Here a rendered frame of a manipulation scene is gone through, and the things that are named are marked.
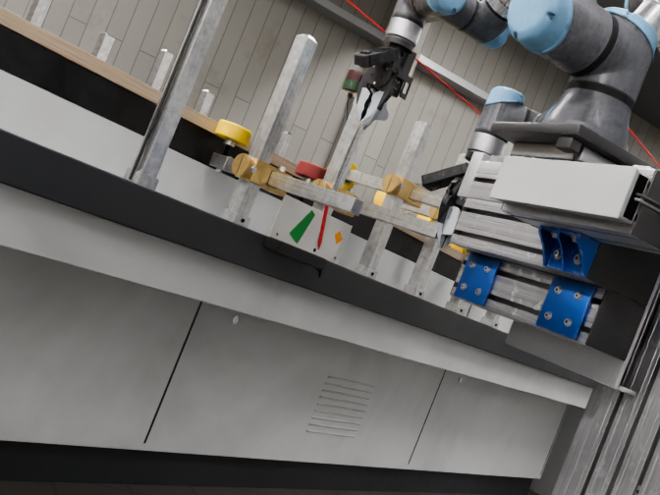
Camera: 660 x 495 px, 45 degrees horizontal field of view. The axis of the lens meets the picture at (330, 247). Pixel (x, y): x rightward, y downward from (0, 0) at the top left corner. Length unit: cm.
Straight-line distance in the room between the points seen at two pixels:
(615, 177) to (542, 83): 723
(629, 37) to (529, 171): 34
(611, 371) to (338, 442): 146
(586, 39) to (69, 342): 119
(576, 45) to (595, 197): 36
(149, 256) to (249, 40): 528
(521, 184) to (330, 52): 591
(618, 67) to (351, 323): 102
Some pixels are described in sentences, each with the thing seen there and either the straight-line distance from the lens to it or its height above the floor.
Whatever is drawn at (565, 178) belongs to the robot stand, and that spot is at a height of 92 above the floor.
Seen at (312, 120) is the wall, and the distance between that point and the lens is 698.
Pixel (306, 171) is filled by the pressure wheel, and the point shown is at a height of 88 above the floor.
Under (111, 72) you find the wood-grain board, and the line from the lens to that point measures 170.
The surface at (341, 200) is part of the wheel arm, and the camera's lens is 158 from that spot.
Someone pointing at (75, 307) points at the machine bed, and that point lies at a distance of 180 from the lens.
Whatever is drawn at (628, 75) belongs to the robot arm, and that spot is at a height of 117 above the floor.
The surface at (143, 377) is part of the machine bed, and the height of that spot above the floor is 28.
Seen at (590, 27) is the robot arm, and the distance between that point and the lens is 139.
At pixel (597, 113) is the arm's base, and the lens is 140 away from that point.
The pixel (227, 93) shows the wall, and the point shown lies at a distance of 671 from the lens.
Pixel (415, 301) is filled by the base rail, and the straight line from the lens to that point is 225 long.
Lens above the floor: 70
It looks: 1 degrees up
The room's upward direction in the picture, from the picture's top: 22 degrees clockwise
